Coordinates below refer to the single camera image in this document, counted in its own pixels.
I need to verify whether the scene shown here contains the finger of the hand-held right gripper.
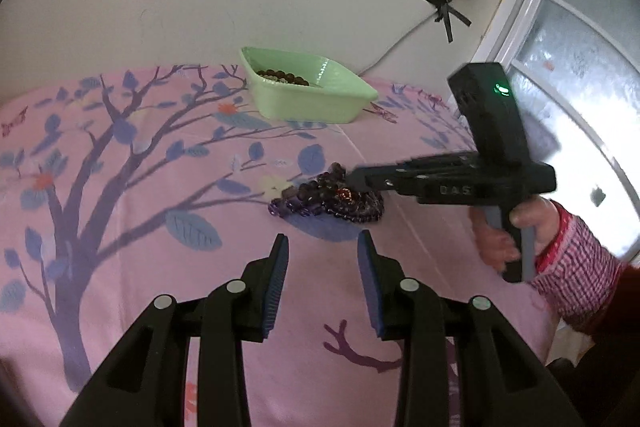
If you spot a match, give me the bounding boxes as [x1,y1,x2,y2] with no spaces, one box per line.
[394,152,480,176]
[346,164,423,204]

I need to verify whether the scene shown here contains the dark red garment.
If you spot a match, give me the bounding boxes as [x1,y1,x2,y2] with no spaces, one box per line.
[550,264,640,373]

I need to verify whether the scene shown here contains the white wall cable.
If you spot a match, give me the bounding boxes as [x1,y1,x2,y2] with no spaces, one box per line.
[357,0,453,78]

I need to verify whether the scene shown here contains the brown wooden bead bracelet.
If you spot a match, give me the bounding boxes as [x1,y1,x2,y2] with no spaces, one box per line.
[255,68,311,86]

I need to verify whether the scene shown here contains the black tape cross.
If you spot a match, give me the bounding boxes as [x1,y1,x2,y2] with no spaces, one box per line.
[419,0,472,44]

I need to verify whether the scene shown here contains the person's right hand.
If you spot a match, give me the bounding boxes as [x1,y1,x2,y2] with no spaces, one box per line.
[471,197,561,276]

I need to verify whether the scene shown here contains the green plastic basin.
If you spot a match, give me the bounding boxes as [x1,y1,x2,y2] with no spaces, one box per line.
[239,46,379,124]

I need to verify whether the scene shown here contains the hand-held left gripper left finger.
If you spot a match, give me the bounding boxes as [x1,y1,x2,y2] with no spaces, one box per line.
[59,233,291,427]

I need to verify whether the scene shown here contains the dark purple bead bracelet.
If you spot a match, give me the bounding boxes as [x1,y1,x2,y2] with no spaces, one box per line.
[299,162,386,225]

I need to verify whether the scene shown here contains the pink tree print sheet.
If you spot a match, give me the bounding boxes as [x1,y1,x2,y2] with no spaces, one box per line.
[0,64,556,427]

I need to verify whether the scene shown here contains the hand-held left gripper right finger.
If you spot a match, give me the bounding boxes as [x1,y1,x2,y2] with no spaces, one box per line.
[356,229,586,427]

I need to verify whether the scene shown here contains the purple crystal bracelet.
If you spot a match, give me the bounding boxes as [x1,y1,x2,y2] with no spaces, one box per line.
[267,192,331,220]

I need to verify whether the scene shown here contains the white window frame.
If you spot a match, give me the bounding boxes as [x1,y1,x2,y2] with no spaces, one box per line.
[472,0,640,268]

